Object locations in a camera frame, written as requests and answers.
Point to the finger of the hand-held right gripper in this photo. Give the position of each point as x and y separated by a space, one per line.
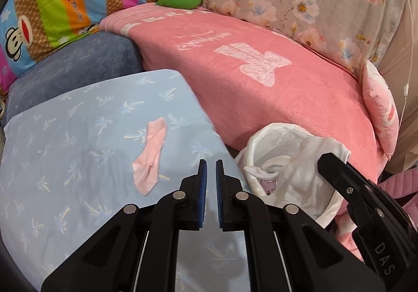
343 177

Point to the pink blanket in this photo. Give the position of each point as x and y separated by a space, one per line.
228 60

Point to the pink printed pillow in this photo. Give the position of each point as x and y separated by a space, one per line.
380 106

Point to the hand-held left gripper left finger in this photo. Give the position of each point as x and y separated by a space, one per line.
203 194

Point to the striped monkey print sheet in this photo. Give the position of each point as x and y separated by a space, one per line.
49 1

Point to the pale purple wrapper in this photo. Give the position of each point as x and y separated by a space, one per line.
269 185

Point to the blue velvet cushion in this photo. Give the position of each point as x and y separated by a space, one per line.
72 67

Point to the pink sock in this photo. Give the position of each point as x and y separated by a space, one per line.
152 155

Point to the white plastic bag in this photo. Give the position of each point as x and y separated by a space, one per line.
294 181

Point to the pink ribbed fabric item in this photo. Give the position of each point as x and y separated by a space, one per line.
401 184

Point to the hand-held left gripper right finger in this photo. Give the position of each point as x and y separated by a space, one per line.
219 194

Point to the light blue palm print cloth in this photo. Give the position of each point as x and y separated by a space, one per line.
81 148

